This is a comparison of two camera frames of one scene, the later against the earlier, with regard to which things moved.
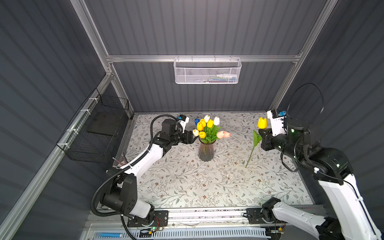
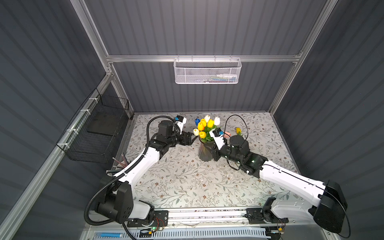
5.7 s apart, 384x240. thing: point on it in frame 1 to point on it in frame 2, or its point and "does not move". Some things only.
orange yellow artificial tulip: x=200 y=127 does not move
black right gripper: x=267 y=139 to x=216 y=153
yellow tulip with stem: x=203 y=122 does not move
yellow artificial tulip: x=202 y=134 does not move
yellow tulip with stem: x=262 y=124 to x=238 y=131
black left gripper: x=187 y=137 does not move
